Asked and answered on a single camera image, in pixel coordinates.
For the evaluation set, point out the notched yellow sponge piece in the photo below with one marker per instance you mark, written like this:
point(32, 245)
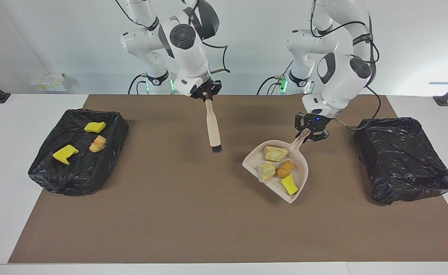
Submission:
point(65, 154)

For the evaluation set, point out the white boxes yellow labels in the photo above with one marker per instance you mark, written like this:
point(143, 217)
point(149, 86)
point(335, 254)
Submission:
point(50, 82)

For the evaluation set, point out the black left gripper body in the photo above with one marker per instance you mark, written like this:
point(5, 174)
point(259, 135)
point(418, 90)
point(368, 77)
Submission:
point(317, 119)

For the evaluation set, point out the beige brush black bristles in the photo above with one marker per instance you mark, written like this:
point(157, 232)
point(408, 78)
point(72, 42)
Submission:
point(212, 126)

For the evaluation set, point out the yellow sponge chunk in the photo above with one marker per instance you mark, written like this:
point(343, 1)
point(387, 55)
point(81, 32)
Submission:
point(94, 127)

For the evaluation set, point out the beige plastic dustpan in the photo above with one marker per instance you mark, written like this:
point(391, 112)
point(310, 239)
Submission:
point(302, 164)

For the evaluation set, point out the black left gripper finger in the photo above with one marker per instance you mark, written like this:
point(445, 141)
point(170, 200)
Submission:
point(319, 134)
point(299, 128)

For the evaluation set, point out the small striped bread toy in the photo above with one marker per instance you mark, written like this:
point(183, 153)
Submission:
point(97, 144)

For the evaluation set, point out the brown table mat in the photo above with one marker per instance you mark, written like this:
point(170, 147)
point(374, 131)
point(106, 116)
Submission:
point(170, 229)

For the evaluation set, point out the brown peanut shaped toy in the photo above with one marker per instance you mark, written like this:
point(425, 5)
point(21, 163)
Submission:
point(285, 169)

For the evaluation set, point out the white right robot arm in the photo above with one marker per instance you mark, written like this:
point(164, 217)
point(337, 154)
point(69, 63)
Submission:
point(187, 57)

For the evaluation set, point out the orange striped bread toy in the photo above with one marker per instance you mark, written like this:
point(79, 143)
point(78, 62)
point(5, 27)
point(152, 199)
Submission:
point(275, 153)

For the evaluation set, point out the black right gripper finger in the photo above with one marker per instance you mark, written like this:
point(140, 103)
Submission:
point(203, 97)
point(213, 94)

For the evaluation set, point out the yellow green wedge sponge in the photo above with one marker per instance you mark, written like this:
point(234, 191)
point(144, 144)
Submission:
point(289, 186)

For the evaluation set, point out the black bag lined bin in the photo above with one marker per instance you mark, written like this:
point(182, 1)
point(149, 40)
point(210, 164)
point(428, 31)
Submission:
point(399, 160)
point(79, 175)

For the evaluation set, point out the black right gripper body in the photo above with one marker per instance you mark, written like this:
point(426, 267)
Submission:
point(205, 88)

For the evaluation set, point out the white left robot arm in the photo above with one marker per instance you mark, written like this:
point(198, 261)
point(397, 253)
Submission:
point(342, 76)

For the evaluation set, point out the pale greenish foam chunk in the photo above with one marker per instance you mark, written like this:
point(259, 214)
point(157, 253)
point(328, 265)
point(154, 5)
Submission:
point(266, 170)

